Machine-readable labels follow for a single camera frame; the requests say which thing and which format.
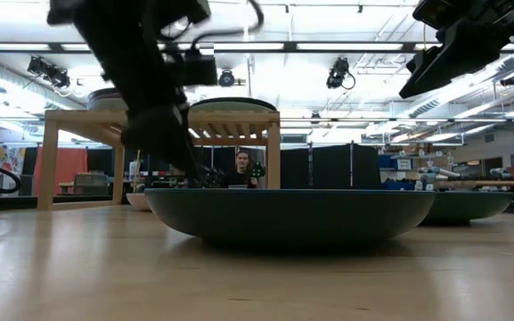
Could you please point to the white plate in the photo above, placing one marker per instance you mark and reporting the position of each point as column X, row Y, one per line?
column 105, row 103

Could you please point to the dark blue-teal plate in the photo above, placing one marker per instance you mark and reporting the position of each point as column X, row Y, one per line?
column 283, row 214

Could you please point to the person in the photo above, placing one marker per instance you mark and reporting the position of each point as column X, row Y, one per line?
column 239, row 176

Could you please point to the black ceiling spotlight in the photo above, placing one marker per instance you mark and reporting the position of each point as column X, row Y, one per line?
column 510, row 80
column 51, row 73

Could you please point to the pink plate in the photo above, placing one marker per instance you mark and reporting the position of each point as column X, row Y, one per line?
column 138, row 201

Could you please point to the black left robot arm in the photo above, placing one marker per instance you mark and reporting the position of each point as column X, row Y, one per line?
column 60, row 11

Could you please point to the black green handheld device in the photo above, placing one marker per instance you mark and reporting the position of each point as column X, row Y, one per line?
column 256, row 170

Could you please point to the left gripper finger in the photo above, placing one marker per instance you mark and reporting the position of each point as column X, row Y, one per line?
column 186, row 142
column 149, row 131

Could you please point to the mint green plate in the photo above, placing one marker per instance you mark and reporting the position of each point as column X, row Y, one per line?
column 232, row 107

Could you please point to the grey box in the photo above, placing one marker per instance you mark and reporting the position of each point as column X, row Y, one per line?
column 91, row 183

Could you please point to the wood-topped metal workbench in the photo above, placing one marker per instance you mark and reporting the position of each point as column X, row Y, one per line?
column 483, row 183

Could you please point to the colourful poster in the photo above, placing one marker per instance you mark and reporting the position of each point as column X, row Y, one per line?
column 2, row 160

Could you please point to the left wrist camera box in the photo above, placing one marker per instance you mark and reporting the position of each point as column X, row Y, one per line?
column 194, row 67

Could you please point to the red partition panel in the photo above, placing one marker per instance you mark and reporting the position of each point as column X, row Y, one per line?
column 67, row 165

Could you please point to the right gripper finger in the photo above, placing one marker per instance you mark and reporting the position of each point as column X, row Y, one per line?
column 457, row 60
column 439, row 12

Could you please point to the black overhead camera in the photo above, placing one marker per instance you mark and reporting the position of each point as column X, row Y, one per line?
column 337, row 71

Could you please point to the blue storage bin shelf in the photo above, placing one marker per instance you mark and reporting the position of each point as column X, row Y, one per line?
column 388, row 162

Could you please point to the wooden slatted shelf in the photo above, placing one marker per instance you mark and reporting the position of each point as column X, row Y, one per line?
column 239, row 117

